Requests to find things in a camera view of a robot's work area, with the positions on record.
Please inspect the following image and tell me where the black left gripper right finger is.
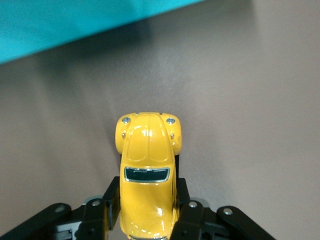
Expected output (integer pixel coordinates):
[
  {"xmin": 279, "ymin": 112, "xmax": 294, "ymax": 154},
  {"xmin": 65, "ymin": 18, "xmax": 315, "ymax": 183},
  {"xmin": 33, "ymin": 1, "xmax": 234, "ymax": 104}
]
[{"xmin": 169, "ymin": 153, "xmax": 276, "ymax": 240}]

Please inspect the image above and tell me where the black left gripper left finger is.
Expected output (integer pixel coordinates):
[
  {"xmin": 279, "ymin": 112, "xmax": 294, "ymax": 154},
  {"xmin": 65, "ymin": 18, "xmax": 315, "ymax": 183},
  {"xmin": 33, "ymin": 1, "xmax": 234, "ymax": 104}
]
[{"xmin": 0, "ymin": 176, "xmax": 121, "ymax": 240}]

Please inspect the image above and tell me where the yellow beetle toy car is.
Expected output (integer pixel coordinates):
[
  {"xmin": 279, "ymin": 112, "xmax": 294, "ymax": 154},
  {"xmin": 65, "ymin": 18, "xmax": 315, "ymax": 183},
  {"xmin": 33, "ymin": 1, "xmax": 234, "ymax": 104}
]
[{"xmin": 114, "ymin": 111, "xmax": 183, "ymax": 240}]

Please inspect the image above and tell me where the brown table mat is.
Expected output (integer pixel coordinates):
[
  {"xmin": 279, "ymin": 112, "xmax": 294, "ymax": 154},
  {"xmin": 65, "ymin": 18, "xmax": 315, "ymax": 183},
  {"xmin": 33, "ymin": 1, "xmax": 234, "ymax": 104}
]
[{"xmin": 0, "ymin": 0, "xmax": 320, "ymax": 240}]

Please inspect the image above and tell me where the teal plastic bin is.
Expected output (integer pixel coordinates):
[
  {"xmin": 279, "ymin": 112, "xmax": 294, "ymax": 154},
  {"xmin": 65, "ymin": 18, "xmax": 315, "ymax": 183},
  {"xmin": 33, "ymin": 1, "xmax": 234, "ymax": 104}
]
[{"xmin": 0, "ymin": 0, "xmax": 203, "ymax": 65}]

